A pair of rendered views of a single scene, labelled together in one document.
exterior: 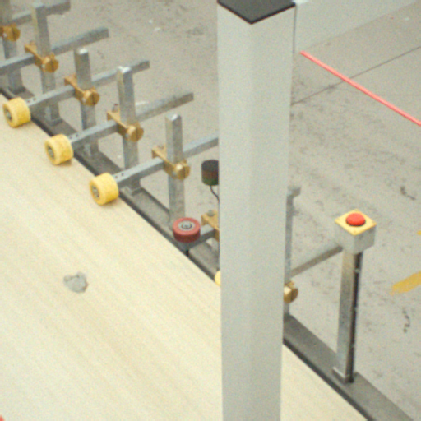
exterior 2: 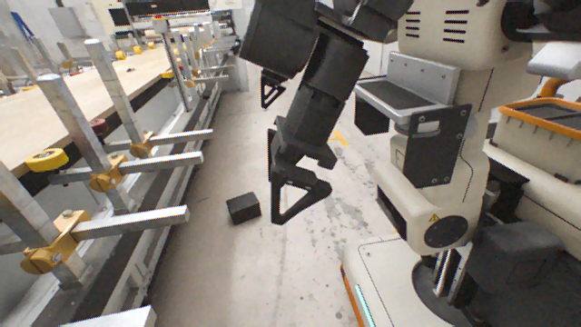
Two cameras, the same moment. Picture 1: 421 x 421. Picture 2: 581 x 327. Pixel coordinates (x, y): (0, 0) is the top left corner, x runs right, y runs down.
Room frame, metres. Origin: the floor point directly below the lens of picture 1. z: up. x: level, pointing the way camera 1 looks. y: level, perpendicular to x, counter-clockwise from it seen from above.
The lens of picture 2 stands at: (0.99, -1.74, 1.21)
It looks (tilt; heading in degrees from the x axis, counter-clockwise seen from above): 31 degrees down; 31
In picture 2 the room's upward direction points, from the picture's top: 6 degrees counter-clockwise
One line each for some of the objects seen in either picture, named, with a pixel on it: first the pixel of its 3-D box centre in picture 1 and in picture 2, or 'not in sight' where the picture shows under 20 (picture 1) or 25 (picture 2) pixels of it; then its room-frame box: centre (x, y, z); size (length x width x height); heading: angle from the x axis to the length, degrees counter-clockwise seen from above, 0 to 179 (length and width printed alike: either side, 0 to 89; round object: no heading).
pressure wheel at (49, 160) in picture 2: not in sight; (55, 170); (1.23, -0.79, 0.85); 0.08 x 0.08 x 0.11
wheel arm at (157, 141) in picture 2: not in sight; (158, 141); (1.55, -0.81, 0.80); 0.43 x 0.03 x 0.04; 126
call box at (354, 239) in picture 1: (354, 233); (162, 26); (2.09, -0.36, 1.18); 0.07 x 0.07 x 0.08; 36
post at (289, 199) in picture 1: (281, 260); (186, 68); (2.30, -0.21, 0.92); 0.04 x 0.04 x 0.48; 36
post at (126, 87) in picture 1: (129, 133); (202, 53); (2.91, 0.23, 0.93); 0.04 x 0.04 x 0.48; 36
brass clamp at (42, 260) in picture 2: not in sight; (60, 240); (1.10, -1.07, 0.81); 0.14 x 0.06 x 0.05; 36
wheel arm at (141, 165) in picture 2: not in sight; (131, 168); (1.34, -0.95, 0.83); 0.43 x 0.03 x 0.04; 126
